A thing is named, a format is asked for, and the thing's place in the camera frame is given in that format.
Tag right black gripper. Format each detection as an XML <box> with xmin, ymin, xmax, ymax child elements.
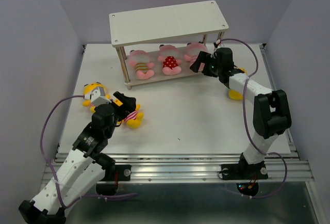
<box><xmin>189</xmin><ymin>51</ymin><xmax>222</xmax><ymax>77</ymax></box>

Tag pink frog toy striped shirt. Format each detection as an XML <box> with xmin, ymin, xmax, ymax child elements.
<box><xmin>184</xmin><ymin>41</ymin><xmax>208</xmax><ymax>63</ymax></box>

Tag yellow toy red stripes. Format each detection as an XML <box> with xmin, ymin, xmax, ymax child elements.
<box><xmin>122</xmin><ymin>104</ymin><xmax>144</xmax><ymax>129</ymax></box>

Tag pink frog toy polka-dot dress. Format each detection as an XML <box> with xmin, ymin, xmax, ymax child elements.
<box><xmin>157</xmin><ymin>44</ymin><xmax>182</xmax><ymax>75</ymax></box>

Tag yellow toy blue striped shirt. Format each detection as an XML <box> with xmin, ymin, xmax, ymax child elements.
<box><xmin>228</xmin><ymin>68</ymin><xmax>247</xmax><ymax>101</ymax></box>

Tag pink frog toy orange stripes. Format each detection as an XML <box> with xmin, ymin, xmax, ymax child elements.
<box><xmin>128</xmin><ymin>50</ymin><xmax>154</xmax><ymax>80</ymax></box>

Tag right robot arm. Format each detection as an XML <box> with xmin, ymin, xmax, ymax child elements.
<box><xmin>198</xmin><ymin>47</ymin><xmax>292</xmax><ymax>180</ymax></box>

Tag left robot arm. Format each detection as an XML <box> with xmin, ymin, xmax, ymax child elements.
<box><xmin>19</xmin><ymin>82</ymin><xmax>139</xmax><ymax>223</ymax></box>

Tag white two-tier shelf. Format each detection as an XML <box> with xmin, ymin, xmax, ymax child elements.
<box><xmin>109</xmin><ymin>0</ymin><xmax>229</xmax><ymax>89</ymax></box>

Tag yellow toy pink stripes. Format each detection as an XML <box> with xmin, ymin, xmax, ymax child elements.
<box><xmin>82</xmin><ymin>82</ymin><xmax>111</xmax><ymax>113</ymax></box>

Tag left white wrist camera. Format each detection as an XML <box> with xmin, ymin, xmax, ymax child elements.
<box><xmin>82</xmin><ymin>85</ymin><xmax>110</xmax><ymax>106</ymax></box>

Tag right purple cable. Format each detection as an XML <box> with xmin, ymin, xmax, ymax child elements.
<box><xmin>219</xmin><ymin>38</ymin><xmax>288</xmax><ymax>199</ymax></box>

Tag purple cable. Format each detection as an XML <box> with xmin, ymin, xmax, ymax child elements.
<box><xmin>219</xmin><ymin>38</ymin><xmax>288</xmax><ymax>199</ymax></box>
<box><xmin>40</xmin><ymin>94</ymin><xmax>138</xmax><ymax>211</ymax></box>

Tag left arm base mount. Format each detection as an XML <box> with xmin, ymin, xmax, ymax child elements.
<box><xmin>95</xmin><ymin>153</ymin><xmax>131</xmax><ymax>182</ymax></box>

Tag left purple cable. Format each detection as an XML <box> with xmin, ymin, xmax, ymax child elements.
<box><xmin>40</xmin><ymin>94</ymin><xmax>138</xmax><ymax>211</ymax></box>

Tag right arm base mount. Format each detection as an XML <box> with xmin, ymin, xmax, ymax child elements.
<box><xmin>219</xmin><ymin>164</ymin><xmax>269</xmax><ymax>182</ymax></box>

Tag aluminium rail frame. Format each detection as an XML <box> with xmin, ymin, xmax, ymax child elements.
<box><xmin>29</xmin><ymin>43</ymin><xmax>327</xmax><ymax>224</ymax></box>

